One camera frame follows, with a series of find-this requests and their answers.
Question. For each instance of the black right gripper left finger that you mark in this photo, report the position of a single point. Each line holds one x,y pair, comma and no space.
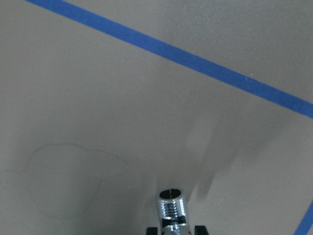
152,231

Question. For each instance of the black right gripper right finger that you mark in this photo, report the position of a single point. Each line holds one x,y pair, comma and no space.
200,230

